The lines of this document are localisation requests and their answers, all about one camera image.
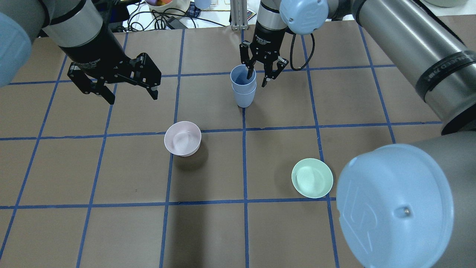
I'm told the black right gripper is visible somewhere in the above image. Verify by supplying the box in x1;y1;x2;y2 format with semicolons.
239;23;289;87

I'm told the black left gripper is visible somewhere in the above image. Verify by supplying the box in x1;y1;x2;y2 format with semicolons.
67;52;162;105

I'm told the blue cup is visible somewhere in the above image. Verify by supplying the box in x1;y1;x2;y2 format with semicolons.
233;84;257;108
230;64;257;94

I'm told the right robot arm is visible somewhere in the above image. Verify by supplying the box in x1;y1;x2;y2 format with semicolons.
244;20;442;268

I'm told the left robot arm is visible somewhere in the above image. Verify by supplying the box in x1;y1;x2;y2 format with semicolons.
0;0;161;105

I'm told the small remote control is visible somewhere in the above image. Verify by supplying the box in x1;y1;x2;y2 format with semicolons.
247;8;257;21

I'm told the pink bowl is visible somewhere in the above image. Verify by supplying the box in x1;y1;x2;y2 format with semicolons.
164;121;202;157

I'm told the bowl of foam cubes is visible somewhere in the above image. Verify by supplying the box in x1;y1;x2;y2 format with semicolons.
145;0;190;15

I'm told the mint green bowl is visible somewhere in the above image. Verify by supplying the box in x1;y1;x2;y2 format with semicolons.
291;158;334;199

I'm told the aluminium frame post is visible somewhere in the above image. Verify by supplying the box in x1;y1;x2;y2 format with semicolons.
230;0;249;31

